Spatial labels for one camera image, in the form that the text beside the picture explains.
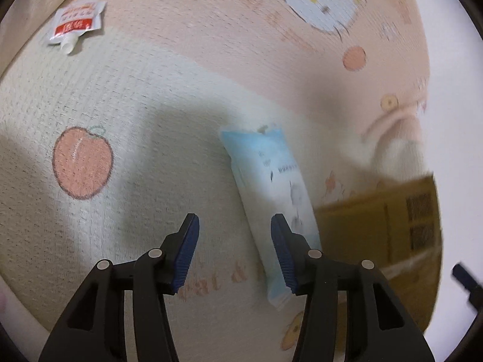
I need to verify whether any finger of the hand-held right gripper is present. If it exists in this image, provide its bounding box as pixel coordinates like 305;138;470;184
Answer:
452;263;483;312

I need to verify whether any white spout pouch red label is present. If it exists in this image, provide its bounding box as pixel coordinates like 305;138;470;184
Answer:
48;0;108;56

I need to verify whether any light blue tissue packet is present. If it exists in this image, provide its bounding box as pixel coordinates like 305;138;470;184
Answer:
219;122;324;310

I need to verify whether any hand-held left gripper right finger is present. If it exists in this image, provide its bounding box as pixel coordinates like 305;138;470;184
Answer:
270;213;435;362

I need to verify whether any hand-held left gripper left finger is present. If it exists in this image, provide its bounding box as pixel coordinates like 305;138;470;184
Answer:
38;213;200;362

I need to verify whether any white printed cloth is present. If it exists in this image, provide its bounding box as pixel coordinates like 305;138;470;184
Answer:
0;271;50;351

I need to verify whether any beige printed pillow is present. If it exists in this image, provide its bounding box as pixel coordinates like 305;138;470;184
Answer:
0;0;95;78

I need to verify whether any brown cardboard box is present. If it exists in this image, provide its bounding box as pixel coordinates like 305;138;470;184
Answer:
314;173;445;334

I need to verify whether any pink cat printed mat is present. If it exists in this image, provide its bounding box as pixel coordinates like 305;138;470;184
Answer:
0;0;448;362

